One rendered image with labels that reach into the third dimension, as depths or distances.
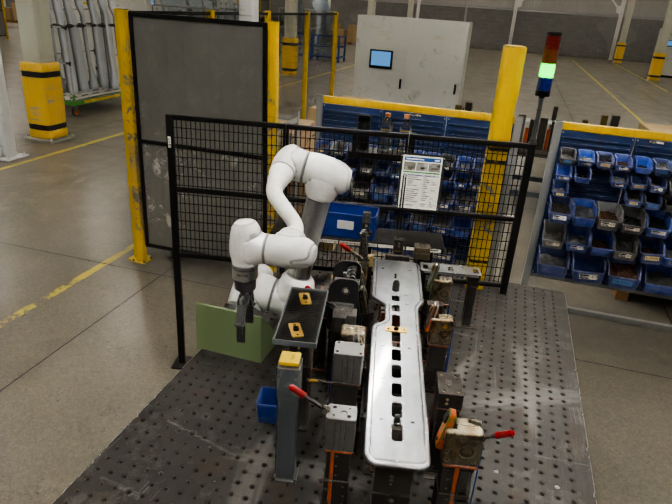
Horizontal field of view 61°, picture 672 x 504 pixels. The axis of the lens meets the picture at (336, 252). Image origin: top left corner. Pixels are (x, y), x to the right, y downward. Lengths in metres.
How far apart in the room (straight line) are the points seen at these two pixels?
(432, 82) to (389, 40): 0.86
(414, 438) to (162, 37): 3.56
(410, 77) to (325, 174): 6.60
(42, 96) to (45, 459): 6.82
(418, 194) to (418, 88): 5.82
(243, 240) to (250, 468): 0.76
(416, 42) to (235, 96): 4.84
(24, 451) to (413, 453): 2.20
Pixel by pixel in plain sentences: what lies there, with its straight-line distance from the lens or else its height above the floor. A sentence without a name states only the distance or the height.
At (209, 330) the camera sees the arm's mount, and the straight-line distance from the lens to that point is 2.57.
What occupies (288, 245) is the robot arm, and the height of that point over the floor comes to 1.41.
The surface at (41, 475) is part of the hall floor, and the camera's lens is 3.23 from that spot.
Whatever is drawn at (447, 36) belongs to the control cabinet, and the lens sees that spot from 8.73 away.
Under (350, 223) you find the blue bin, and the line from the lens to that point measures 2.93.
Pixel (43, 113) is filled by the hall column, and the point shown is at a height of 0.42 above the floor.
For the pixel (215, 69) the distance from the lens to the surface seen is 4.38.
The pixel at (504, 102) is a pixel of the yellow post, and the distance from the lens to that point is 3.06.
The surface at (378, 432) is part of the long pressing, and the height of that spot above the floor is 1.00.
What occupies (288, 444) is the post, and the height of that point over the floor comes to 0.85.
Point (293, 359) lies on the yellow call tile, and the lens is 1.74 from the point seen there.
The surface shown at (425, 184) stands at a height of 1.29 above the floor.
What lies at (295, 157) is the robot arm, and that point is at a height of 1.56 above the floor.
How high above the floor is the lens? 2.14
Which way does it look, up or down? 23 degrees down
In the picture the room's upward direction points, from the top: 4 degrees clockwise
